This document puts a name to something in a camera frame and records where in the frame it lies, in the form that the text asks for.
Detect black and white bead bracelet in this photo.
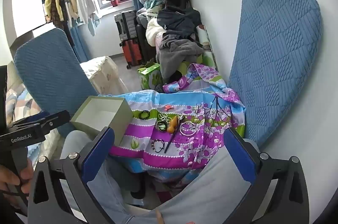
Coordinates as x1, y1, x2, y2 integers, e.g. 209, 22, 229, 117
151, 139, 166, 153

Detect blue curtain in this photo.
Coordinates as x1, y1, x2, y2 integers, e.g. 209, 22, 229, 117
69, 26, 89, 62

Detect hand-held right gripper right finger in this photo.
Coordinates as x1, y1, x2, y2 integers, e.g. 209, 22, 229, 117
224, 128, 310, 224

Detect green printed carton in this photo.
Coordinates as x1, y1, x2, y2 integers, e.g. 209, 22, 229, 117
137, 63, 162, 91

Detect amber orange pendant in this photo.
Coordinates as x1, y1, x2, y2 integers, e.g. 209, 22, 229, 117
167, 116, 180, 133

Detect person's left hand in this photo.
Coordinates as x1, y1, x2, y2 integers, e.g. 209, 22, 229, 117
0, 158, 34, 198

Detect clear bangle ring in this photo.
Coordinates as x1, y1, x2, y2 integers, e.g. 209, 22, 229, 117
180, 121, 197, 135

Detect dark patterned hanging garment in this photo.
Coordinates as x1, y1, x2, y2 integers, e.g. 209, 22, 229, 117
50, 0, 76, 48

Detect red suitcase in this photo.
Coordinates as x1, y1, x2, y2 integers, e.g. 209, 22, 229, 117
120, 38, 143, 69

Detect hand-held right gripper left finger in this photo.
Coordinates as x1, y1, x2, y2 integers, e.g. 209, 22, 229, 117
28, 127, 115, 224

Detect teal patterned clothes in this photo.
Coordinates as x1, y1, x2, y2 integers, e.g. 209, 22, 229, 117
143, 0, 167, 14

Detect black hair stick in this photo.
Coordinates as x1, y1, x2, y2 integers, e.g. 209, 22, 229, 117
164, 121, 183, 154

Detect grey fleece garment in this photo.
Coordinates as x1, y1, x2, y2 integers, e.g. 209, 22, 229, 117
155, 34, 205, 83

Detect grey suitcase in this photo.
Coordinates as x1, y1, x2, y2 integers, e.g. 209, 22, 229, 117
114, 11, 138, 41

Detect floral printed blanket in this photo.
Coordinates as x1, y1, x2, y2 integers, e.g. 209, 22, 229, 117
98, 63, 247, 182

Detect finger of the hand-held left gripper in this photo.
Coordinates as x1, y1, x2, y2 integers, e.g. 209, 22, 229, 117
12, 113, 53, 126
16, 110, 71, 133

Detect grey-green cardboard box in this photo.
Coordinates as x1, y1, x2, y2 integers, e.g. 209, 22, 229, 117
70, 96, 134, 146

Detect light blue hanging garment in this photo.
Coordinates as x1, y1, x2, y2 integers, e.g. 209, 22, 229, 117
87, 12, 101, 37

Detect wide blue quilted cushion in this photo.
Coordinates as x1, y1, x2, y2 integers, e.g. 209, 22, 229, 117
226, 0, 323, 148

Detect navy jacket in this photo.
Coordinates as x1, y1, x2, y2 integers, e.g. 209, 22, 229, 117
157, 6, 202, 40

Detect cream covered furniture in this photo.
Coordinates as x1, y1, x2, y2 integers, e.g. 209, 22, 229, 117
80, 56, 130, 96

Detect person's left leg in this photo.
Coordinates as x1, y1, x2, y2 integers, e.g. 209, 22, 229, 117
59, 130, 159, 224

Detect white fluffy garment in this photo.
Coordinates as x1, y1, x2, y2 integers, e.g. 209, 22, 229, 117
146, 17, 167, 46

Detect narrow blue quilted cushion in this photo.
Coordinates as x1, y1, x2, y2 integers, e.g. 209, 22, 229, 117
14, 28, 99, 138

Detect black suitcase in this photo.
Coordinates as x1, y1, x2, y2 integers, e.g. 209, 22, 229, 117
135, 24, 157, 64

